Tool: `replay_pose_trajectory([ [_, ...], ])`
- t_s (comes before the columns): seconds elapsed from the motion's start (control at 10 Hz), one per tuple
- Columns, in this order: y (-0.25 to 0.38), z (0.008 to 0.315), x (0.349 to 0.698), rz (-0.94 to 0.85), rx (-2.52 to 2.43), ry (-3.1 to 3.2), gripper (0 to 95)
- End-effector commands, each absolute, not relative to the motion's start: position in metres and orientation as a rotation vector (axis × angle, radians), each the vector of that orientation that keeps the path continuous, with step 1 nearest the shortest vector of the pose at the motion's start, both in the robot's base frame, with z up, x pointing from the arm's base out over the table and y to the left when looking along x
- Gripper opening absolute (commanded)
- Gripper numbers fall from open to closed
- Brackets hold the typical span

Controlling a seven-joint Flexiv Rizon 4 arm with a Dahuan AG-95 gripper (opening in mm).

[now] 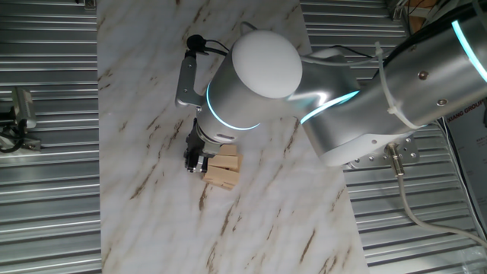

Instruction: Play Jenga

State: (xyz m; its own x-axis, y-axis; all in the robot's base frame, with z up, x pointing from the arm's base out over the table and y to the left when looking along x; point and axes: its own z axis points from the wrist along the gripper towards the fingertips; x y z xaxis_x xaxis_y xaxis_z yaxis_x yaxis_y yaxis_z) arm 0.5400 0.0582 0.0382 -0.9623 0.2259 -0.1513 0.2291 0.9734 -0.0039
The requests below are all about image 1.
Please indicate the marble pattern table mat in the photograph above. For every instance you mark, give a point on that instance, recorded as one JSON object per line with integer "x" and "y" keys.
{"x": 152, "y": 209}

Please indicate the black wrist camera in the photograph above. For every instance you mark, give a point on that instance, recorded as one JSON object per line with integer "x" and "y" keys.
{"x": 196, "y": 42}

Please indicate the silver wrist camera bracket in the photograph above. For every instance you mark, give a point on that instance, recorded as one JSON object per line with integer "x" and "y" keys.
{"x": 186, "y": 83}

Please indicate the stacked wooden Jenga blocks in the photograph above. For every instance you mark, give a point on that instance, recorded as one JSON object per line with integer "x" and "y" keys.
{"x": 224, "y": 185}

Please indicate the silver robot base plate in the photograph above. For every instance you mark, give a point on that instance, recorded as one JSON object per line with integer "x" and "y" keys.
{"x": 409, "y": 152}

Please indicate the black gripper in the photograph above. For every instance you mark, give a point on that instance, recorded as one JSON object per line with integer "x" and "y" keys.
{"x": 195, "y": 141}

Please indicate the metal camera mount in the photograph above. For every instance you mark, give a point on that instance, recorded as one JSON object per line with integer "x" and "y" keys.
{"x": 30, "y": 144}

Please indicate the printed white poster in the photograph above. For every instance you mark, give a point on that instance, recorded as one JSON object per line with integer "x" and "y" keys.
{"x": 468, "y": 144}

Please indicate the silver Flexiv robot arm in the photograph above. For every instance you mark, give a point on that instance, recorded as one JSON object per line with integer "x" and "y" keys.
{"x": 266, "y": 64}

